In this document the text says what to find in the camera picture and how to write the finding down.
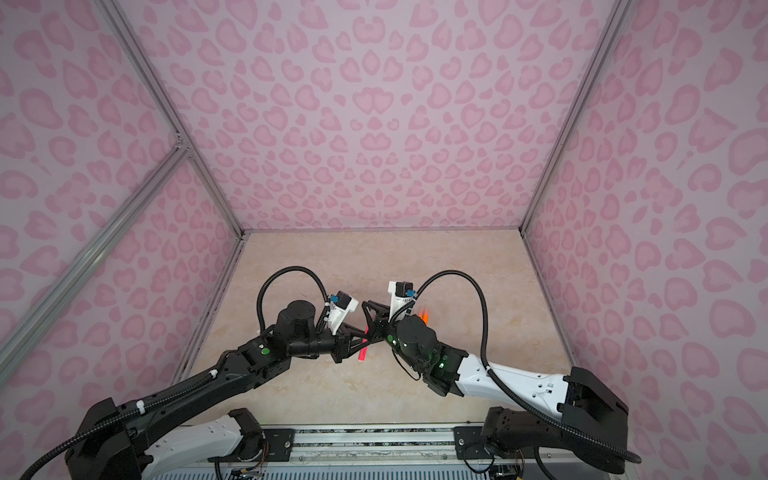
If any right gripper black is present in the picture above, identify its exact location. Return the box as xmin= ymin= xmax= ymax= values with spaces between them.
xmin=357 ymin=305 xmax=426 ymax=374

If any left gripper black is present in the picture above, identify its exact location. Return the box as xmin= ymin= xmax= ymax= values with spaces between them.
xmin=290 ymin=319 xmax=366 ymax=360

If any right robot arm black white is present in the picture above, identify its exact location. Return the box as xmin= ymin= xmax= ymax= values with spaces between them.
xmin=363 ymin=302 xmax=641 ymax=474

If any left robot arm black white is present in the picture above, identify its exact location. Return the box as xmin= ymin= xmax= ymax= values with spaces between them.
xmin=64 ymin=300 xmax=365 ymax=479

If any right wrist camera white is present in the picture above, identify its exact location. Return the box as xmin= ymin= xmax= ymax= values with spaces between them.
xmin=388 ymin=281 xmax=415 ymax=322

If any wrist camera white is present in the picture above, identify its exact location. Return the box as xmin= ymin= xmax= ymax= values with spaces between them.
xmin=326 ymin=290 xmax=359 ymax=335
xmin=388 ymin=281 xmax=415 ymax=322

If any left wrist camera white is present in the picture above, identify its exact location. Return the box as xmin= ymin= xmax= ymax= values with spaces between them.
xmin=326 ymin=290 xmax=359 ymax=335

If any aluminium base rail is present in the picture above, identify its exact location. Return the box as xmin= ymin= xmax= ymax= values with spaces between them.
xmin=131 ymin=422 xmax=631 ymax=480

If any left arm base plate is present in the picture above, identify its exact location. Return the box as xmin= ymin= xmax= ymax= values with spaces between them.
xmin=208 ymin=428 xmax=296 ymax=463

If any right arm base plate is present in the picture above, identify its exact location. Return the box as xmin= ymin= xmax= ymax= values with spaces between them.
xmin=452 ymin=424 xmax=534 ymax=460

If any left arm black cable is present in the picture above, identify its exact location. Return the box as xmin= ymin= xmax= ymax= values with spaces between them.
xmin=17 ymin=265 xmax=331 ymax=480

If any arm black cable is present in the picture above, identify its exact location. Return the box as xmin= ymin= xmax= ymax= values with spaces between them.
xmin=410 ymin=269 xmax=643 ymax=466
xmin=17 ymin=265 xmax=331 ymax=480

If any diagonal aluminium frame bar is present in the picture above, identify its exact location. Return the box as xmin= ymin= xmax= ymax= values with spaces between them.
xmin=1 ymin=141 xmax=189 ymax=385

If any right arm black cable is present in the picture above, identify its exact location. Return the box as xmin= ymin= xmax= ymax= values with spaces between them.
xmin=410 ymin=269 xmax=643 ymax=466

